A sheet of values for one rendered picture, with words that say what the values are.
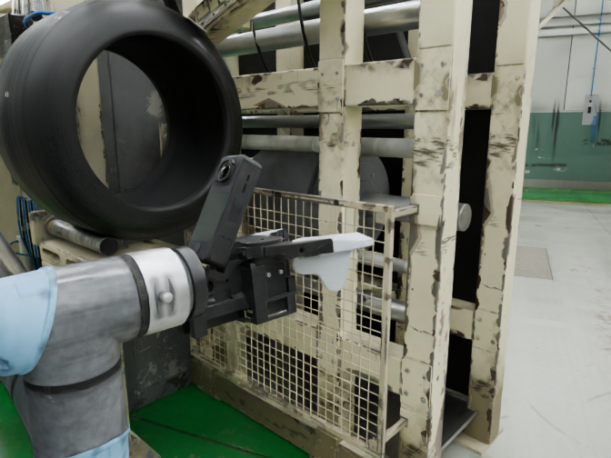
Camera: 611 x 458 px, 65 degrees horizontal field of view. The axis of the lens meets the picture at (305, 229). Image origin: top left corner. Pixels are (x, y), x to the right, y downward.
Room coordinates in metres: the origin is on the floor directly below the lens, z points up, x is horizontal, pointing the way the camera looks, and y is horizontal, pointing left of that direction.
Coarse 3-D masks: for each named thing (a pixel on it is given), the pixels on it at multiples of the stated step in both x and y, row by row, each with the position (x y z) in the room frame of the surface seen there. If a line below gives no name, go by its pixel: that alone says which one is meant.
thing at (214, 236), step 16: (224, 160) 0.49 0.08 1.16; (240, 160) 0.47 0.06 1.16; (224, 176) 0.47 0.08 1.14; (240, 176) 0.46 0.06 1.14; (256, 176) 0.48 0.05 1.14; (224, 192) 0.46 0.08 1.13; (240, 192) 0.46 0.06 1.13; (208, 208) 0.47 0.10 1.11; (224, 208) 0.45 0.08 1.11; (240, 208) 0.46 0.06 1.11; (208, 224) 0.46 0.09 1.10; (224, 224) 0.45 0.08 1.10; (240, 224) 0.46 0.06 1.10; (192, 240) 0.46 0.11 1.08; (208, 240) 0.44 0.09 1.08; (224, 240) 0.44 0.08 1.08; (208, 256) 0.43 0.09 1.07; (224, 256) 0.44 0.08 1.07
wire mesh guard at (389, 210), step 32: (256, 192) 1.45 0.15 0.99; (288, 192) 1.37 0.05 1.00; (288, 224) 1.37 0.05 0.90; (352, 224) 1.21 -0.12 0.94; (384, 256) 1.13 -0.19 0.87; (384, 288) 1.13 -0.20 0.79; (352, 320) 1.20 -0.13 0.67; (384, 320) 1.13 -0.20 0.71; (192, 352) 1.72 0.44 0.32; (384, 352) 1.12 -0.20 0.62; (256, 384) 1.48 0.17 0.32; (384, 384) 1.12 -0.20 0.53; (384, 416) 1.12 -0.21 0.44; (384, 448) 1.13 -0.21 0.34
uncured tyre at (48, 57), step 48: (96, 0) 1.15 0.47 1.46; (144, 0) 1.22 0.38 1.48; (48, 48) 1.05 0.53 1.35; (96, 48) 1.09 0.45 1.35; (144, 48) 1.48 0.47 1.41; (192, 48) 1.27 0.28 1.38; (0, 96) 1.10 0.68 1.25; (48, 96) 1.02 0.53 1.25; (192, 96) 1.56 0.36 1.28; (0, 144) 1.13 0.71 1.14; (48, 144) 1.02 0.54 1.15; (192, 144) 1.57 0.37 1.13; (240, 144) 1.39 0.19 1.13; (48, 192) 1.05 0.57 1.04; (96, 192) 1.07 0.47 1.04; (144, 192) 1.46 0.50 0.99; (192, 192) 1.45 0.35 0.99
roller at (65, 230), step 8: (48, 224) 1.33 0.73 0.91; (56, 224) 1.30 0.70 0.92; (64, 224) 1.28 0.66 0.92; (72, 224) 1.28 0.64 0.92; (56, 232) 1.29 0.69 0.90; (64, 232) 1.26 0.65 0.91; (72, 232) 1.23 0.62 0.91; (80, 232) 1.20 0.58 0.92; (88, 232) 1.19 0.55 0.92; (72, 240) 1.22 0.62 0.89; (80, 240) 1.18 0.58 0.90; (88, 240) 1.15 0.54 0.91; (96, 240) 1.13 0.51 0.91; (104, 240) 1.11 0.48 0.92; (112, 240) 1.13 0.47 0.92; (88, 248) 1.17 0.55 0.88; (96, 248) 1.12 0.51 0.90; (104, 248) 1.11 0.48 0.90; (112, 248) 1.12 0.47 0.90
